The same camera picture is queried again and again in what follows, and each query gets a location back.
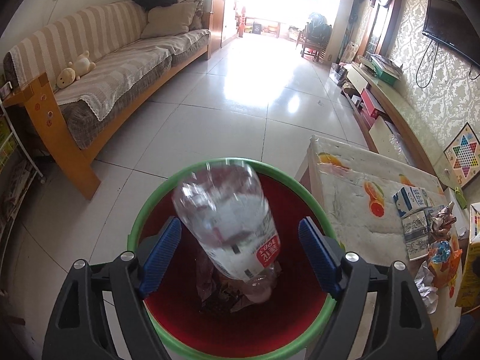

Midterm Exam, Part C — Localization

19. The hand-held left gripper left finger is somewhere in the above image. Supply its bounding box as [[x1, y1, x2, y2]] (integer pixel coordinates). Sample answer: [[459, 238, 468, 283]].
[[42, 216, 183, 360]]

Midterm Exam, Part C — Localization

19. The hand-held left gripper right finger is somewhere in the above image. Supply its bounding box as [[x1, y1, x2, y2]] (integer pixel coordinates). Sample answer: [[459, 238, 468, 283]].
[[298, 216, 439, 360]]

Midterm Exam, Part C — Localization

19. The red basket with green rim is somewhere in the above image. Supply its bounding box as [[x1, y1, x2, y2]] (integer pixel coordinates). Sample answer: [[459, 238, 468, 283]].
[[127, 157, 340, 359]]

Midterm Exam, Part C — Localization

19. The clear plastic bottle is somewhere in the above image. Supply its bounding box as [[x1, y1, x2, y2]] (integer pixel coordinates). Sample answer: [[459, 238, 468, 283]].
[[171, 159, 283, 304]]

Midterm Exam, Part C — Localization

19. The grey toothpaste box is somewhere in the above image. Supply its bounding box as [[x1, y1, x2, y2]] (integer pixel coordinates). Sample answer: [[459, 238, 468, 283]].
[[402, 210, 433, 263]]

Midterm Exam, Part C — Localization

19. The blue white milk carton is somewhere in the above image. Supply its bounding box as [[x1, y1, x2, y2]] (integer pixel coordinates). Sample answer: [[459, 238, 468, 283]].
[[392, 186, 436, 218]]

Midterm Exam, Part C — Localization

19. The yellow cardboard box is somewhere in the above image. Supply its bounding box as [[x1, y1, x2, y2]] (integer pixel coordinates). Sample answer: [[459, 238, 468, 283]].
[[454, 202, 480, 309]]

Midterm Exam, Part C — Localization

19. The crumpled white paper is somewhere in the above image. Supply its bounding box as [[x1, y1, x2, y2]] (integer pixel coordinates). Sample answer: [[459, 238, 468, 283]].
[[414, 262, 440, 314]]

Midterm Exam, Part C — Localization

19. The orange snack packet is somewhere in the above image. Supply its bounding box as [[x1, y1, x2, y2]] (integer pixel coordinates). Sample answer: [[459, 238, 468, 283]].
[[427, 240, 463, 290]]

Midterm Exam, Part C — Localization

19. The person's right leg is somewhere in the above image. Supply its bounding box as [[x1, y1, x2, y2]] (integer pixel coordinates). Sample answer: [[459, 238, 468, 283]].
[[437, 313, 480, 360]]

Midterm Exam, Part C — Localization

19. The glass-topped television cabinet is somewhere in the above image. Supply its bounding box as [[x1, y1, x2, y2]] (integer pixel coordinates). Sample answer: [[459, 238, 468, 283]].
[[329, 60, 451, 193]]

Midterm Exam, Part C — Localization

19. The framed star checkers board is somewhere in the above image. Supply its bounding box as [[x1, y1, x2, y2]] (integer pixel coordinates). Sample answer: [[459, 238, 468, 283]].
[[443, 121, 480, 190]]

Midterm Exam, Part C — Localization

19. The white rack of children's books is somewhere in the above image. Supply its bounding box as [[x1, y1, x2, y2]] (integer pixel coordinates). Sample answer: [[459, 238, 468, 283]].
[[0, 79, 44, 241]]

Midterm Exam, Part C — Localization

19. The wooden sofa with striped cover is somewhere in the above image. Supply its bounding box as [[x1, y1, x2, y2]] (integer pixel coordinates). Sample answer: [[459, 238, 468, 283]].
[[2, 0, 212, 200]]

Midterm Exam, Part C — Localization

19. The stack of magazines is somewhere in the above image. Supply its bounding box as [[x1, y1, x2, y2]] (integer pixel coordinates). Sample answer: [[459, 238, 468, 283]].
[[358, 54, 406, 85]]

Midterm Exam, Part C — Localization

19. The yellow plush toy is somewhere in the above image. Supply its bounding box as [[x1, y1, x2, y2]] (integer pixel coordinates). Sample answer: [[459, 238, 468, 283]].
[[56, 67, 82, 90]]

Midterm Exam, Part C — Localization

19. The white plush toy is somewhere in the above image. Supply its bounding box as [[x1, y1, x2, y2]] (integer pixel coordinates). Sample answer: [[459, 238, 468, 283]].
[[69, 50, 97, 80]]

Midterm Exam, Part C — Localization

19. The wooden chair with clothes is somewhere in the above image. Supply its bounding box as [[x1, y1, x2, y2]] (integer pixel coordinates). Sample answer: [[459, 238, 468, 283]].
[[300, 12, 333, 63]]

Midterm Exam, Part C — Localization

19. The beige cushion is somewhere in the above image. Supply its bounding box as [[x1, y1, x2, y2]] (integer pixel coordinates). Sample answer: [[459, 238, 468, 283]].
[[140, 1, 200, 39]]

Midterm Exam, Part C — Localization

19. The patterned cushion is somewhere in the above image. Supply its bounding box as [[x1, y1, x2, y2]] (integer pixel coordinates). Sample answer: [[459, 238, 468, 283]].
[[189, 0, 206, 31]]

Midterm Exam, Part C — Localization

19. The black television cable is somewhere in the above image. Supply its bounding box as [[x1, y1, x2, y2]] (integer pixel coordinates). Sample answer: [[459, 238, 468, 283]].
[[417, 41, 439, 89]]

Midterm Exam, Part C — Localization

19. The black wall television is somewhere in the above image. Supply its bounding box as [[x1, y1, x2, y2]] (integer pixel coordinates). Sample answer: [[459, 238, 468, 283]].
[[422, 0, 480, 70]]

